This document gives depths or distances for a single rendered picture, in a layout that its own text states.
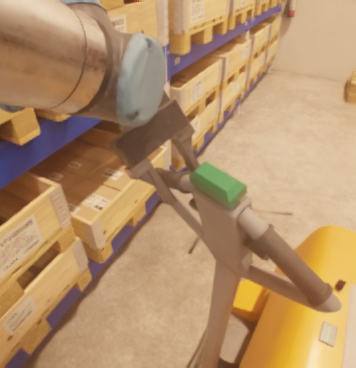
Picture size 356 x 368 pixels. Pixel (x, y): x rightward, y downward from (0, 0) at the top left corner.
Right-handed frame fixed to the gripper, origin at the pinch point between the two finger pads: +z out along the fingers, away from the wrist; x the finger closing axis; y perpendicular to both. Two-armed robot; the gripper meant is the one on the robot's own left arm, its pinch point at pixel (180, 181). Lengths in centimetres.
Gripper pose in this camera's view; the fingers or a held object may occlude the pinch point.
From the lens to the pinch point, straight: 53.3
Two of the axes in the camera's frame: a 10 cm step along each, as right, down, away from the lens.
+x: -7.2, 6.2, -3.2
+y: -4.8, -1.0, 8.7
